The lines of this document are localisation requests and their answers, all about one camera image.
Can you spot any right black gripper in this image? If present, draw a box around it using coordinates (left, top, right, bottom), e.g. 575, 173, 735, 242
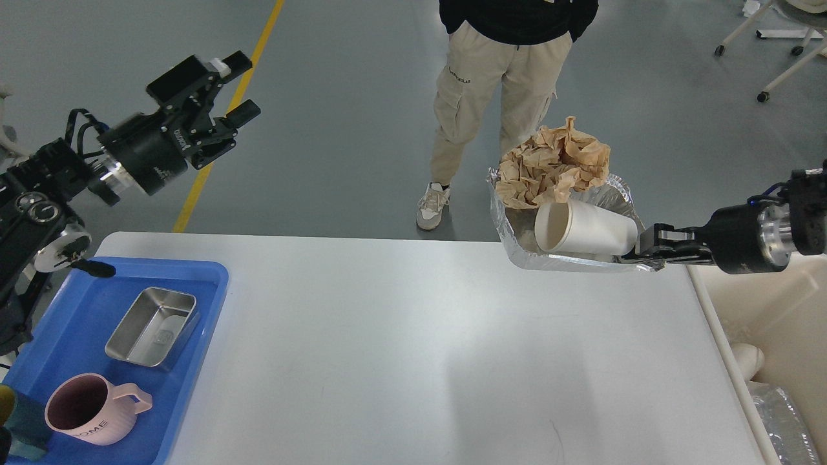
620, 202, 794, 274

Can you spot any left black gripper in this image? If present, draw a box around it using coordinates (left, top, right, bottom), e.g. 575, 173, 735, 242
97, 50, 261, 197

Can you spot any white paper cup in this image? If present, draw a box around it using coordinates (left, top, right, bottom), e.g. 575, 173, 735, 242
534, 198, 639, 256

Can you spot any brown paper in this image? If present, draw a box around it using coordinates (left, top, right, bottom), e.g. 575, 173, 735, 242
494, 116, 611, 209

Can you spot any aluminium foil tray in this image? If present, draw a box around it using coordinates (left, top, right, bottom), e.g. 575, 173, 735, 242
487, 167, 665, 273

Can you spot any square steel tray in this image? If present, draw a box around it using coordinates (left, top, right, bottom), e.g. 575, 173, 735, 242
105, 287, 200, 372

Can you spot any pink ribbed mug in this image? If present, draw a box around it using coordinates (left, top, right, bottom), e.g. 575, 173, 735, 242
44, 373, 153, 446

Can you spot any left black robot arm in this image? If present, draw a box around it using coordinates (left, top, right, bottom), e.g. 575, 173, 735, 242
1, 51, 260, 355

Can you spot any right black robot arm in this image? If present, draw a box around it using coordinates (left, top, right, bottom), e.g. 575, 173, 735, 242
620, 167, 826, 274

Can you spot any beige plastic bin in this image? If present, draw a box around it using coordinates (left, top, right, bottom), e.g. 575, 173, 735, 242
688, 255, 826, 464

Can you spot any white cup inside bin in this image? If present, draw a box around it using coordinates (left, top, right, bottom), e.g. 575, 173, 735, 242
730, 342, 766, 382

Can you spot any office chair base left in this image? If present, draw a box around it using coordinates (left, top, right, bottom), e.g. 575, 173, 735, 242
1, 83, 33, 161

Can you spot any foil tray inside bin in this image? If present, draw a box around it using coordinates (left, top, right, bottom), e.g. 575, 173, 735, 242
747, 382, 821, 464

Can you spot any person in black top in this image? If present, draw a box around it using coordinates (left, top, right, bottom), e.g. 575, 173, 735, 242
416, 1, 599, 231

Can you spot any blue plastic tray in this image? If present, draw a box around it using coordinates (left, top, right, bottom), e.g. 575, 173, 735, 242
3, 256, 229, 464

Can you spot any white rolling stand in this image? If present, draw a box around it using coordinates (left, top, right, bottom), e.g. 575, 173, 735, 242
715, 0, 827, 104

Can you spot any teal mug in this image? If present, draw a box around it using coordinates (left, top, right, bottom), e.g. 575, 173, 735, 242
1, 384, 52, 464

